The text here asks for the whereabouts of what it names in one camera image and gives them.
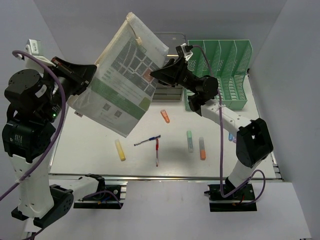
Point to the clear drawer storage box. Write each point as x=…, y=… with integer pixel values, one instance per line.
x=171, y=40

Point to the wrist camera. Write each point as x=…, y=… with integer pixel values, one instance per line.
x=34, y=48
x=184, y=50

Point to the blue pen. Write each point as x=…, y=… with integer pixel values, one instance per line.
x=147, y=140

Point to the green cap highlighter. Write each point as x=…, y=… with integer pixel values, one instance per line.
x=189, y=141

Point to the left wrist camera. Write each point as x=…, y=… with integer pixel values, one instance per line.
x=34, y=48

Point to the orange translucent highlighter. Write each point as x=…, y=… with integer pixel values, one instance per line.
x=165, y=116

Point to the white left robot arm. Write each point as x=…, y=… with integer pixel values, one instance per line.
x=35, y=101

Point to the blue highlighter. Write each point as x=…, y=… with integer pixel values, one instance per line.
x=230, y=137

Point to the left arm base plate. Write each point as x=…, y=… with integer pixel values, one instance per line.
x=105, y=201

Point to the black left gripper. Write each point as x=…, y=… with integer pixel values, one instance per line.
x=80, y=75

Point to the green file organizer rack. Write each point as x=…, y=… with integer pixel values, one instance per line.
x=229, y=61

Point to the mesh document pouch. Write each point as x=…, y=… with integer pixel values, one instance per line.
x=122, y=88

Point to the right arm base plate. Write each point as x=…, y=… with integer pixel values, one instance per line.
x=237, y=202

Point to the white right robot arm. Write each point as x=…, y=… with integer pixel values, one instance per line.
x=253, y=140

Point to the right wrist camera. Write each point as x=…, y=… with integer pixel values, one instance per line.
x=184, y=50

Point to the yellow highlighter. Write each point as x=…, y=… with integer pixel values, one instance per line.
x=119, y=149

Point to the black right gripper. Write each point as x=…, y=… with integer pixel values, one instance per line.
x=172, y=74

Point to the orange grey highlighter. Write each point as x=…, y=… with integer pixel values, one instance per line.
x=202, y=150

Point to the red pen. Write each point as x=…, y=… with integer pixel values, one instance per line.
x=157, y=153

